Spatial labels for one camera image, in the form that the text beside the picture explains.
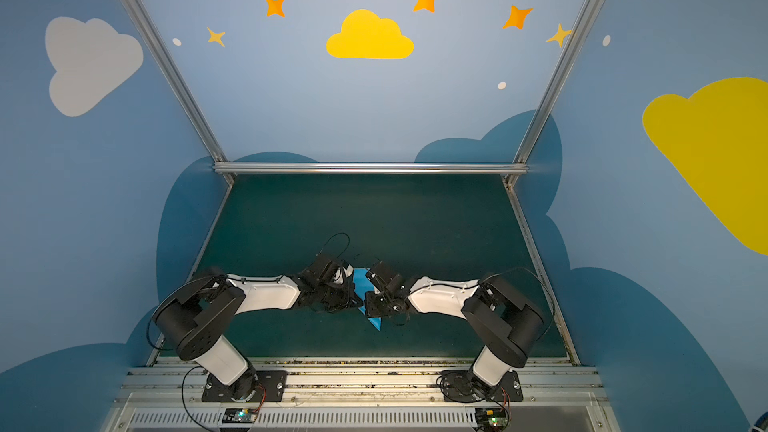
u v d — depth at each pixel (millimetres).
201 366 553
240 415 717
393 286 701
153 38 803
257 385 737
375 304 787
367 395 744
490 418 715
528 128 1066
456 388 749
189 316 466
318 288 735
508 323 452
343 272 770
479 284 507
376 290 750
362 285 890
